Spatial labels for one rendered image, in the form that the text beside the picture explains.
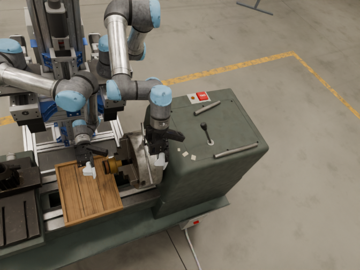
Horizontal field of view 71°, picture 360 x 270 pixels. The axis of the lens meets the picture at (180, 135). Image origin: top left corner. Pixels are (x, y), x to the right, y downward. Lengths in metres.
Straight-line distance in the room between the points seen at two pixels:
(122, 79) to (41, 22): 0.77
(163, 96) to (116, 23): 0.40
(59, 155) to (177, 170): 1.43
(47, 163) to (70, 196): 0.93
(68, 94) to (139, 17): 0.45
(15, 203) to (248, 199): 2.11
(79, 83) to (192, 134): 0.61
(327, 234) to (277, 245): 0.63
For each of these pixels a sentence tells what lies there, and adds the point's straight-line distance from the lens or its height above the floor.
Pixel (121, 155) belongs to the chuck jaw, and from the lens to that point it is 1.36.
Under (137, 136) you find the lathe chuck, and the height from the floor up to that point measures 1.23.
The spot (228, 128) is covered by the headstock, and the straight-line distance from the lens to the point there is 1.46.
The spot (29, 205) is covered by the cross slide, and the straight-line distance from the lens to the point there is 1.48.
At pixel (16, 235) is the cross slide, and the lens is 1.44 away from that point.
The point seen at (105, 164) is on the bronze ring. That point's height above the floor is 1.12.
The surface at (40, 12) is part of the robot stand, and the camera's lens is 1.61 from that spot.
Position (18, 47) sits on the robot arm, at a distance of 1.54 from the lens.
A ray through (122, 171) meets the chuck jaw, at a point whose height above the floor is 1.11.
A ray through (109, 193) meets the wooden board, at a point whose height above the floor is 0.89.
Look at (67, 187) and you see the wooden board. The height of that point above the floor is 0.89.
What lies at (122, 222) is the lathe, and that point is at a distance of 1.84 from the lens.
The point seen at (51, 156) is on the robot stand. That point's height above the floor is 0.21.
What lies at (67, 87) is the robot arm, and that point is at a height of 1.42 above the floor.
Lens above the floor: 2.31
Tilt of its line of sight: 53 degrees down
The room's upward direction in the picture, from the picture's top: 23 degrees clockwise
